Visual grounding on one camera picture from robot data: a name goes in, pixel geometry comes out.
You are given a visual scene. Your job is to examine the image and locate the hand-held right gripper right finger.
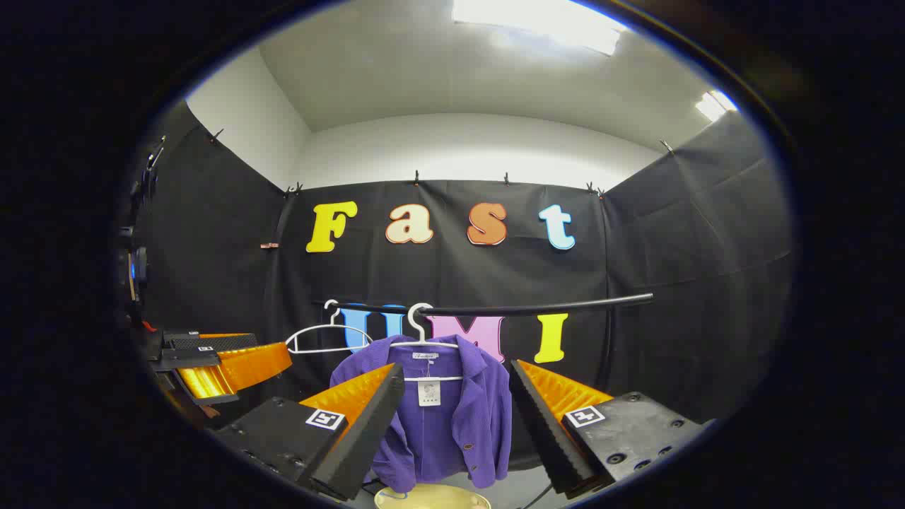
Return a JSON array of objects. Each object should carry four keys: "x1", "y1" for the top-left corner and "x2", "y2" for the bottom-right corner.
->
[{"x1": 510, "y1": 359, "x2": 708, "y2": 496}]

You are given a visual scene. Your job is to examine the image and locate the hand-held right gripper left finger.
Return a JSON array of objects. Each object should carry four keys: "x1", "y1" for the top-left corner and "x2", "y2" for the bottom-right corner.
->
[{"x1": 212, "y1": 362, "x2": 406, "y2": 501}]

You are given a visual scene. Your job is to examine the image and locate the purple corduroy jacket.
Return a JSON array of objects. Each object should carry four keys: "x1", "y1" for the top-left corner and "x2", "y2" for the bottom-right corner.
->
[{"x1": 330, "y1": 334, "x2": 513, "y2": 493}]

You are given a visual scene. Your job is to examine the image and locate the beige laundry hamper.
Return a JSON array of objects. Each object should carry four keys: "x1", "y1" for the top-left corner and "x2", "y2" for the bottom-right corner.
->
[{"x1": 373, "y1": 484, "x2": 492, "y2": 509}]

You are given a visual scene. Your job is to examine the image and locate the small white clothes hanger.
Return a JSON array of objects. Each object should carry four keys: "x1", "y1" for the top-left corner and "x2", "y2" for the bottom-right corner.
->
[{"x1": 285, "y1": 299, "x2": 373, "y2": 354}]

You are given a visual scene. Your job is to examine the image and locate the black clothes rack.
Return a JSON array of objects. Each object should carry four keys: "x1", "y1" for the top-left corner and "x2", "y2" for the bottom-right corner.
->
[{"x1": 311, "y1": 293, "x2": 655, "y2": 397}]

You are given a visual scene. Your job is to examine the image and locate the large white clothes hanger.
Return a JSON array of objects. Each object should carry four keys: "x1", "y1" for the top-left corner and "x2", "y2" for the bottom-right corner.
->
[{"x1": 404, "y1": 303, "x2": 467, "y2": 382}]

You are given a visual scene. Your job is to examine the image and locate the black backdrop cloth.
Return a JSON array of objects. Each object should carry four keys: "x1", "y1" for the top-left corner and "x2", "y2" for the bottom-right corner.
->
[{"x1": 124, "y1": 99, "x2": 793, "y2": 467}]

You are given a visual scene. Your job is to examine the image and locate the small ceiling light panel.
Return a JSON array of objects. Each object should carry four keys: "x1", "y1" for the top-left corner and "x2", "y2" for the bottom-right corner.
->
[{"x1": 695, "y1": 90, "x2": 737, "y2": 122}]

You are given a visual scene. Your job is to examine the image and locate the large ceiling light panel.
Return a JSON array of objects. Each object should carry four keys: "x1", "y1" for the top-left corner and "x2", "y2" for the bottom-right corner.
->
[{"x1": 452, "y1": 0, "x2": 630, "y2": 56}]

